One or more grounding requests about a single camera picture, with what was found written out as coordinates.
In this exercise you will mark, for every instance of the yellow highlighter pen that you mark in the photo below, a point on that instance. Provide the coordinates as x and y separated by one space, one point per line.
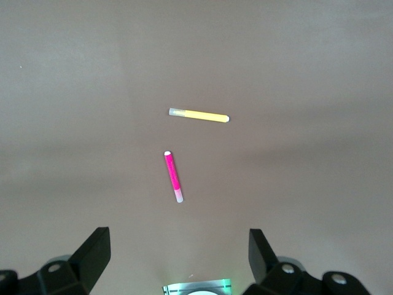
202 115

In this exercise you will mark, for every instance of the pink highlighter pen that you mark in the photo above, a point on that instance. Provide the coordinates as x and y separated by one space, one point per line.
172 172

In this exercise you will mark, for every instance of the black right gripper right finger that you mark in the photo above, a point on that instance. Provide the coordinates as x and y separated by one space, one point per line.
267 270

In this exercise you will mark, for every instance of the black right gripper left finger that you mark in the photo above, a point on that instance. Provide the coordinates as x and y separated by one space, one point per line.
89 264

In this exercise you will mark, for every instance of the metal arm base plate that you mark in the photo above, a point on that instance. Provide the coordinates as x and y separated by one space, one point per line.
212 284

